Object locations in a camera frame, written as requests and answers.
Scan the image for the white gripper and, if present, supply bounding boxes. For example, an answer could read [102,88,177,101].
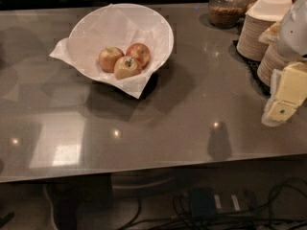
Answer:
[258,0,307,127]

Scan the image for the red apple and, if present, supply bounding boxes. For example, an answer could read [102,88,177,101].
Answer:
[126,43,152,69]

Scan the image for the front red-yellow apple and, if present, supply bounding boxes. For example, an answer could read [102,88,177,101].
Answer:
[114,56,142,80]

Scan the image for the red-yellow apple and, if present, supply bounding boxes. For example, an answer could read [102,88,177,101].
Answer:
[98,47,124,73]
[114,56,142,80]

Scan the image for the white bowl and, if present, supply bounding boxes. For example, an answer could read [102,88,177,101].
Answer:
[67,3,175,83]

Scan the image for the left red-yellow apple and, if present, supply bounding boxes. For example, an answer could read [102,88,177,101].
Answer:
[98,47,124,73]

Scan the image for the black mat under plates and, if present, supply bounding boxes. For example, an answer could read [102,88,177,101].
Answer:
[232,40,271,98]

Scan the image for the tall stack of plates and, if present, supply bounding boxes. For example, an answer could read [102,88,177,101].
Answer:
[236,13,273,61]

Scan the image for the glass jar with grains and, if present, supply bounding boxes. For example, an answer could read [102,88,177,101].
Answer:
[208,0,247,29]

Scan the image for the blue power adapter box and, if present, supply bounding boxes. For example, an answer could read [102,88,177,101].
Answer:
[189,187,217,218]

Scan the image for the white paper liner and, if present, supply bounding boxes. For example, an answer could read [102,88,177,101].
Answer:
[49,3,174,100]

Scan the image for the black cables on floor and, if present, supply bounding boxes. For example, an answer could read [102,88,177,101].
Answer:
[116,175,307,230]

